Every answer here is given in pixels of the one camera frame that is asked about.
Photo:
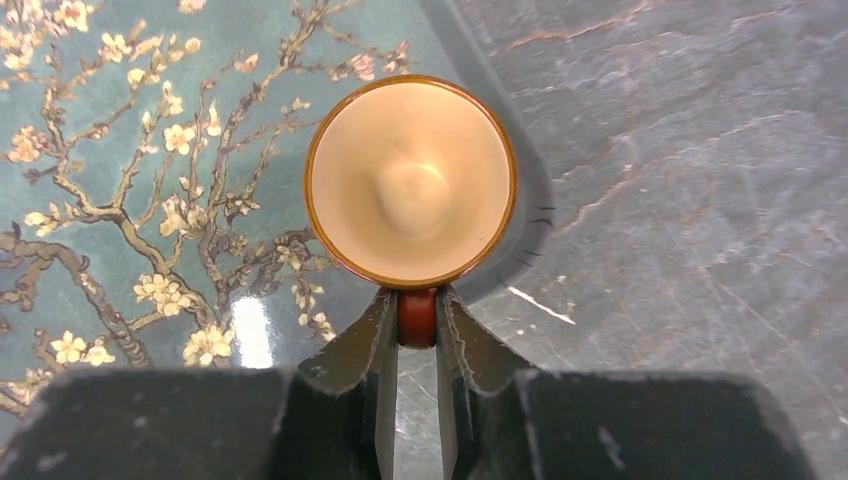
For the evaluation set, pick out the floral serving tray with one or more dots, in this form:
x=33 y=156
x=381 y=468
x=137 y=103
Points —
x=152 y=155

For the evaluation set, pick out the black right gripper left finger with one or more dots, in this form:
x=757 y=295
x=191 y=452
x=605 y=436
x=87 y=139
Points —
x=330 y=417

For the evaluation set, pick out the small orange cup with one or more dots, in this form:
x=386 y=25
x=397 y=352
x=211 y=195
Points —
x=410 y=182

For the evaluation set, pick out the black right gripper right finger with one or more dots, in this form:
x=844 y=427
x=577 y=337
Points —
x=502 y=417

